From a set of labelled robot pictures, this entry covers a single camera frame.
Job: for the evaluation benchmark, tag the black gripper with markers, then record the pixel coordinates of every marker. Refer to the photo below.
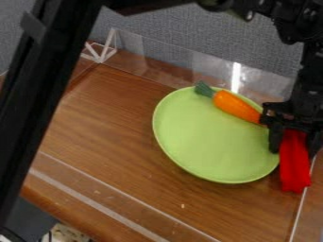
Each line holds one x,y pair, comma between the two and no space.
301,113

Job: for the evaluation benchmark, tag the red ridged block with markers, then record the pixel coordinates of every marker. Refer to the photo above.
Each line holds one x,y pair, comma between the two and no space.
296,166

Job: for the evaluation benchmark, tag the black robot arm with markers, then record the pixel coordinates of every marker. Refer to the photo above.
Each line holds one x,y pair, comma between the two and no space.
56,31

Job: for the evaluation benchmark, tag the green round plate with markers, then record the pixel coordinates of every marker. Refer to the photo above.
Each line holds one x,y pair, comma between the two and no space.
212,144

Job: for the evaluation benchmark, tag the orange toy carrot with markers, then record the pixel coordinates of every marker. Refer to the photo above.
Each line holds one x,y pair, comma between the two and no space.
230,103

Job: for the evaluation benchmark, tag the clear acrylic enclosure wall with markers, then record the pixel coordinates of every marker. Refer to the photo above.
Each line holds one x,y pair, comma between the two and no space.
104,178

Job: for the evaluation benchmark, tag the clear acrylic corner bracket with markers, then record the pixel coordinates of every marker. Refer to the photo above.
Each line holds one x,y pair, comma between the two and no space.
100,52

